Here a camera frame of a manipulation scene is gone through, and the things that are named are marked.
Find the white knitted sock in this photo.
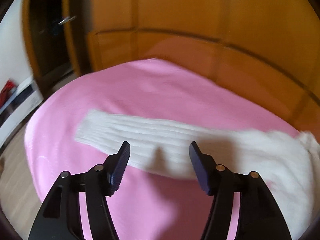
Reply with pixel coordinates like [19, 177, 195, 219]
[74, 109, 319, 239]

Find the pink bed cover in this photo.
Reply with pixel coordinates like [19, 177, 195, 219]
[24, 59, 298, 239]

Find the white box with red item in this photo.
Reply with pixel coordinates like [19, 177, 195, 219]
[0, 76, 43, 147]

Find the wooden wardrobe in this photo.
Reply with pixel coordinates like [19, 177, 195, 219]
[88, 0, 319, 135]

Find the wooden door with handle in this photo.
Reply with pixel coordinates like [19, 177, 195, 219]
[22, 0, 91, 93]

